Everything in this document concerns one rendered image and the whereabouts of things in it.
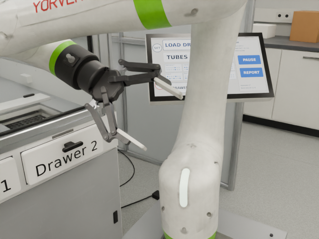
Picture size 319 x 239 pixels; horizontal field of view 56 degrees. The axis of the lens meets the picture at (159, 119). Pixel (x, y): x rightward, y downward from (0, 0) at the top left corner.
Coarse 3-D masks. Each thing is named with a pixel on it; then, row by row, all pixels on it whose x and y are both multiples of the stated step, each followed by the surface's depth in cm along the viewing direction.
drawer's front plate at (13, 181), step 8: (0, 160) 84; (8, 160) 84; (0, 168) 83; (8, 168) 85; (16, 168) 86; (0, 176) 83; (8, 176) 85; (16, 176) 87; (0, 184) 84; (8, 184) 86; (16, 184) 88; (0, 192) 85; (8, 192) 86; (16, 192) 88
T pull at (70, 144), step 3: (81, 141) 98; (66, 144) 97; (69, 144) 97; (72, 144) 96; (75, 144) 97; (78, 144) 97; (81, 144) 98; (66, 147) 94; (69, 147) 95; (72, 147) 96; (75, 147) 97; (63, 150) 94; (66, 150) 94; (69, 150) 95
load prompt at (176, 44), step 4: (164, 40) 129; (168, 40) 129; (172, 40) 129; (176, 40) 129; (180, 40) 129; (184, 40) 130; (188, 40) 130; (164, 44) 128; (168, 44) 128; (172, 44) 129; (176, 44) 129; (180, 44) 129; (184, 44) 129; (188, 44) 129; (164, 48) 128; (168, 48) 128; (172, 48) 128; (176, 48) 128; (180, 48) 128; (184, 48) 128; (188, 48) 129
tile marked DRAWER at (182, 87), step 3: (174, 84) 123; (177, 84) 123; (180, 84) 123; (183, 84) 123; (186, 84) 123; (174, 87) 123; (177, 87) 123; (180, 87) 123; (183, 87) 123; (186, 87) 123; (180, 90) 122; (183, 90) 123
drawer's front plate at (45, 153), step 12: (84, 132) 103; (96, 132) 107; (48, 144) 93; (60, 144) 96; (84, 144) 104; (96, 144) 108; (24, 156) 88; (36, 156) 91; (48, 156) 94; (60, 156) 97; (72, 156) 101; (84, 156) 105; (24, 168) 90; (48, 168) 95; (60, 168) 99; (36, 180) 93
